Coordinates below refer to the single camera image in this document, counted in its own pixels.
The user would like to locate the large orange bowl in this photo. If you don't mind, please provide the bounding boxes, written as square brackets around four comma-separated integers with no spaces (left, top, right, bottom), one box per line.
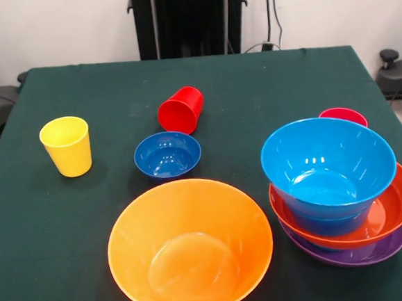
[101,172,279,301]

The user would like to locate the yellow cup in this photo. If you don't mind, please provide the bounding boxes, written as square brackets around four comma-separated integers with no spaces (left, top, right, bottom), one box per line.
[37,114,94,180]

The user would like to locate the black base with knob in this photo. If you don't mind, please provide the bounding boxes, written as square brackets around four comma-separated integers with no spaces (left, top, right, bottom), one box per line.
[374,47,402,101]

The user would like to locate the straight-walled teal blue bowl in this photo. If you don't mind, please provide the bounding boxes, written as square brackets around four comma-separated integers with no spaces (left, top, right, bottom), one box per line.
[282,196,374,241]

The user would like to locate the black hanging cable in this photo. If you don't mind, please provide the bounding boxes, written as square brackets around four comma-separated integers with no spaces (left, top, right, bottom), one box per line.
[265,0,286,48]

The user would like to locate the red cup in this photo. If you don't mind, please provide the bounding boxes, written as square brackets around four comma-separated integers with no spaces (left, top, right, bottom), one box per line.
[155,84,208,138]

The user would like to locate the dark green tablecloth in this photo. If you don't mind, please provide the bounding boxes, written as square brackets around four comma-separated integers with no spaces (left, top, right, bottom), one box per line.
[0,38,402,301]

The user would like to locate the large blue bowl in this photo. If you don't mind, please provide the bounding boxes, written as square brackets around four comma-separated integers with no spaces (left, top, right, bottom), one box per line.
[258,111,401,217]

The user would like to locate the pink-red cup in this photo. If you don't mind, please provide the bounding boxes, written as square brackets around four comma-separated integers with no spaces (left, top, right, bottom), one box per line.
[317,105,369,132]

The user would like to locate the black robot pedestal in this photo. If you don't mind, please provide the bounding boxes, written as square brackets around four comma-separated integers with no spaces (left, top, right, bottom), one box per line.
[126,0,252,63]

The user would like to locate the shallow purple bowl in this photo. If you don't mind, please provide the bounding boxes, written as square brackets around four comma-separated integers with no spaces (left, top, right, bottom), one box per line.
[277,207,402,273]

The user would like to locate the small dark blue bowl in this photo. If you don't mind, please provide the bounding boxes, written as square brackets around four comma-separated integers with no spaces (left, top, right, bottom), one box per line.
[131,129,204,185]

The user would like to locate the shallow red-orange bowl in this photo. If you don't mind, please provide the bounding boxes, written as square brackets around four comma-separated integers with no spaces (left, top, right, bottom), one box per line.
[267,161,402,257]

